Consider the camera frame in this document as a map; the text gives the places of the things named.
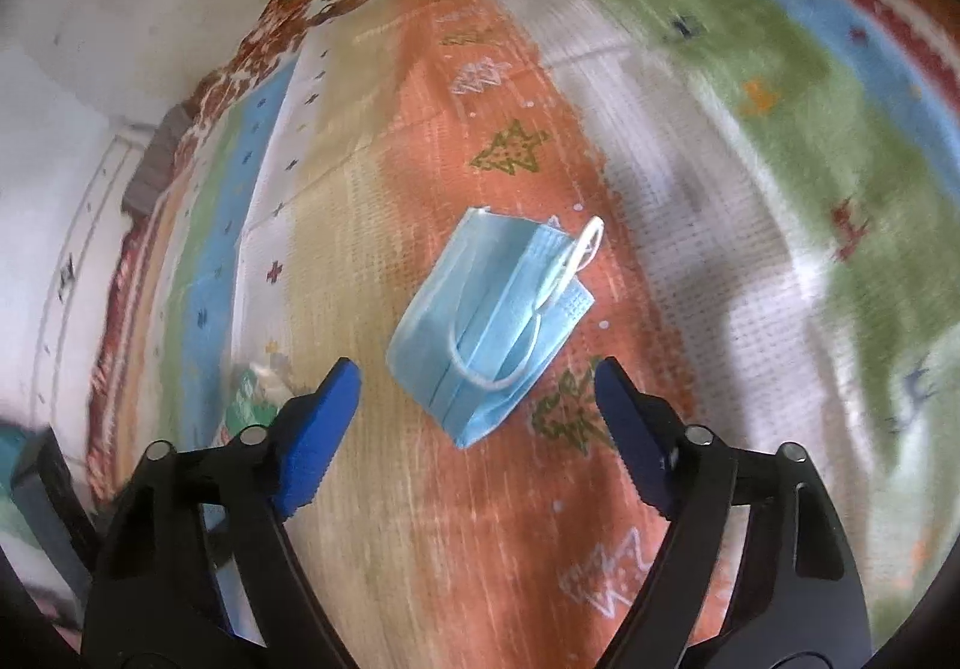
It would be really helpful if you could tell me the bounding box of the green white medicine box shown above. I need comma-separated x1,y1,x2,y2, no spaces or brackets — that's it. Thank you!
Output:
218,364,295,443

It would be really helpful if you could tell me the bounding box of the white bed headboard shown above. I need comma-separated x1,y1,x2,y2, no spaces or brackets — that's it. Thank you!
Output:
28,121,156,446

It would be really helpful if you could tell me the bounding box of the blue surgical face mask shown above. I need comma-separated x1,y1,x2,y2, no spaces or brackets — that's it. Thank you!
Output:
386,208,605,449

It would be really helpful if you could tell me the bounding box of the grey folded cloth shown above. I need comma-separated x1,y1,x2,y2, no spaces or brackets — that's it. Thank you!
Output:
117,102,195,217

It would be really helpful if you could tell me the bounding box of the striped colourful bed mat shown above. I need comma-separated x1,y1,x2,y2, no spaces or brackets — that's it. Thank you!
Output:
88,0,958,667

